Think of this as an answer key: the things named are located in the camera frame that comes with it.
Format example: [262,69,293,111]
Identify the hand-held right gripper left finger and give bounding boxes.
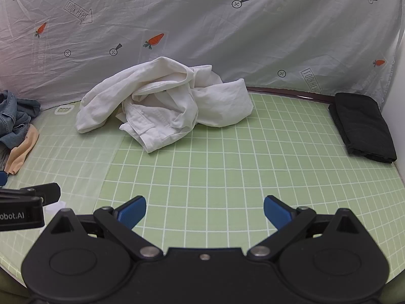
[47,196,163,262]

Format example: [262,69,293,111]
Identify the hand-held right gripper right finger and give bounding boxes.
[247,195,364,262]

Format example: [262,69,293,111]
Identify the white pants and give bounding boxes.
[75,56,254,154]

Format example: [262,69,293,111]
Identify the beige cloth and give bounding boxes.
[4,125,39,175]

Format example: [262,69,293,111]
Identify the white paper scrap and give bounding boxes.
[44,201,67,215]

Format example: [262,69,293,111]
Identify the blue denim garment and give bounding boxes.
[0,90,41,149]

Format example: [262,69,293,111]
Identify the folded black cloth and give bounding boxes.
[328,92,397,164]

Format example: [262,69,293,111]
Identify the carrot printed grey sheet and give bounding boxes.
[0,0,405,116]

